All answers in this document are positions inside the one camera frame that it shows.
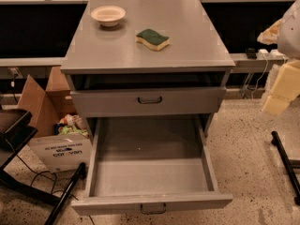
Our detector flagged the colourful items in box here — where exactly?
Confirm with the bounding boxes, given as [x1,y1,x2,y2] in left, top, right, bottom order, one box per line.
[54,114,89,138]

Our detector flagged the open grey lower drawer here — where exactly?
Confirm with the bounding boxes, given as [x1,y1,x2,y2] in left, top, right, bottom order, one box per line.
[72,115,233,216]

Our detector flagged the white ceramic bowl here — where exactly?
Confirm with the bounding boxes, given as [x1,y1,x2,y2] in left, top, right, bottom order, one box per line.
[91,6,126,27]

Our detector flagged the green and yellow sponge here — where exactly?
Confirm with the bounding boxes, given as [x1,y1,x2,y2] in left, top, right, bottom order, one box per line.
[135,29,170,52]

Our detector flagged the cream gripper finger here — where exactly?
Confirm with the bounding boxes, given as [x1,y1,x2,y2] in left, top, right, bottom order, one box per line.
[262,60,300,115]

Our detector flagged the black floor cable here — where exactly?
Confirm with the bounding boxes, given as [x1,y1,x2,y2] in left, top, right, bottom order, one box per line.
[6,139,79,202]

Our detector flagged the closed grey upper drawer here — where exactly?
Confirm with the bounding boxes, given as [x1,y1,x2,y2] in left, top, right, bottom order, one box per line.
[70,87,226,117]

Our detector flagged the grey drawer cabinet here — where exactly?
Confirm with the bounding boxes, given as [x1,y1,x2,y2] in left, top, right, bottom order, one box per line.
[61,0,234,128]

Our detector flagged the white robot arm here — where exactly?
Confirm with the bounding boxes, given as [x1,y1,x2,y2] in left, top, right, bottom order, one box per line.
[257,0,300,115]

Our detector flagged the open cardboard box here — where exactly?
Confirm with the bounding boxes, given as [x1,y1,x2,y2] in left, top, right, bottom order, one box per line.
[18,67,92,173]

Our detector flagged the white power strip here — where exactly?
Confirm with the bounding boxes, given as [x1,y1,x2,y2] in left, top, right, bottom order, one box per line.
[257,49,285,59]

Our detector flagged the black floor bar right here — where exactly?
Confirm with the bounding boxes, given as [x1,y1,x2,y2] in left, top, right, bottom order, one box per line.
[271,131,300,205]

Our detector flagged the black adapter on ledge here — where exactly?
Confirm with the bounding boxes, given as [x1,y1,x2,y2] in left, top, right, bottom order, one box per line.
[246,48,257,59]

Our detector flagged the white cable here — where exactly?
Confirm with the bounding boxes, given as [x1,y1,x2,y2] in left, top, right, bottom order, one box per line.
[249,53,270,99]

